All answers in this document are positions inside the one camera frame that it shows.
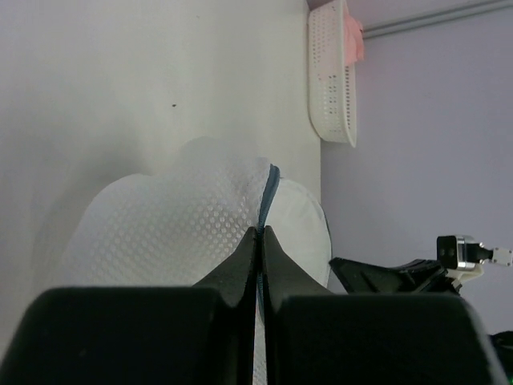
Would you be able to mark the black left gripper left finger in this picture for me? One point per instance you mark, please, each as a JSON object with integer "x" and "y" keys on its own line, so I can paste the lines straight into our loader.
{"x": 200, "y": 334}

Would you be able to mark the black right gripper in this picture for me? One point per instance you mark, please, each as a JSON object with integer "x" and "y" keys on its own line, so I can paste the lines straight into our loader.
{"x": 487, "y": 288}

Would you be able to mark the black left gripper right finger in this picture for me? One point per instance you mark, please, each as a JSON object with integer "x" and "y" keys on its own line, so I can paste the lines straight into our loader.
{"x": 313, "y": 336}

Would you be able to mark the pink bra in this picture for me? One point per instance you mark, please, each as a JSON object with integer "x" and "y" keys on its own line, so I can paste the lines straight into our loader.
{"x": 354, "y": 42}

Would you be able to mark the white perforated plastic basket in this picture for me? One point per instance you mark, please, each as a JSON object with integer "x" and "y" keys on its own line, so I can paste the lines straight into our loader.
{"x": 331, "y": 84}

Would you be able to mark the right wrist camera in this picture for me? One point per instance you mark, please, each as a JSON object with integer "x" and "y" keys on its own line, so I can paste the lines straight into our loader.
{"x": 462, "y": 253}

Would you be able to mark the aluminium frame rail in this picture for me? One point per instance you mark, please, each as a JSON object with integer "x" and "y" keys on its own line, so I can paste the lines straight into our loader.
{"x": 435, "y": 17}

